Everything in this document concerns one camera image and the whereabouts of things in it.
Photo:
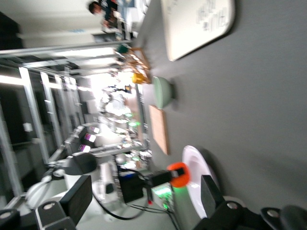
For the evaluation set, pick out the yellow cup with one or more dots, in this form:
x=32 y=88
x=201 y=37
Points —
x=138 y=78

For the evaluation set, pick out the cream tray with bear print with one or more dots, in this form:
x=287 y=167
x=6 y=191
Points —
x=192 y=28

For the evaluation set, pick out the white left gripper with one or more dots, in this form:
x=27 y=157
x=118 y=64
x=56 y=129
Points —
x=108 y=175

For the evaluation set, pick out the white round plate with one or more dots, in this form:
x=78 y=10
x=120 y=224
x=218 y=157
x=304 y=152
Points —
x=192 y=163

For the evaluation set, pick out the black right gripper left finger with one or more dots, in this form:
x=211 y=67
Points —
x=74 y=206

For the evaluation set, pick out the dark green cup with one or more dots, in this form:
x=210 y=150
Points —
x=122 y=48

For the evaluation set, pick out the person with dark hair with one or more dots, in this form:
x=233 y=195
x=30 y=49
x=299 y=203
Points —
x=96 y=8

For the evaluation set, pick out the wooden peg drying rack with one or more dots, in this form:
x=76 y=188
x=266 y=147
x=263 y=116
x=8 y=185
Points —
x=140 y=60

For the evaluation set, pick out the aluminium frame structure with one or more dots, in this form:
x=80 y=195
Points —
x=33 y=100

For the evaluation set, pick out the light green bowl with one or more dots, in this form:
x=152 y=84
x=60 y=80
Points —
x=161 y=93

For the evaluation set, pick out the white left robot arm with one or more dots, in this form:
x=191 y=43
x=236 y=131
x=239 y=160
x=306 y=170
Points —
x=72 y=177

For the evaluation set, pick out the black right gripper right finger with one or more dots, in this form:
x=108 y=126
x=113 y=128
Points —
x=216 y=210

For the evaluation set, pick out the orange fruit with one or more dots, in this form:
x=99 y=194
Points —
x=180 y=183

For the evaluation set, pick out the wooden cutting board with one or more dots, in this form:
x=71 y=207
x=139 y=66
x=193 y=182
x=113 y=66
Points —
x=159 y=129

